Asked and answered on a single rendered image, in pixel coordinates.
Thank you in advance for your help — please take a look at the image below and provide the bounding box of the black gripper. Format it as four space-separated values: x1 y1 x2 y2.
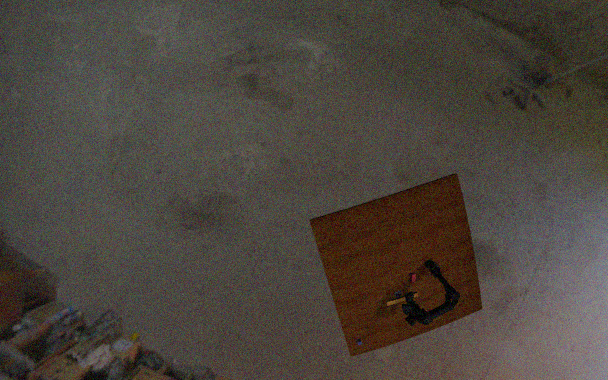
404 292 419 315

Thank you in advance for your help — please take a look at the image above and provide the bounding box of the tan bar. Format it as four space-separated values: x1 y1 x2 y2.
386 291 418 306

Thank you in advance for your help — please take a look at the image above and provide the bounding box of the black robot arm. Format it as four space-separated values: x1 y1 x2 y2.
402 258 460 326

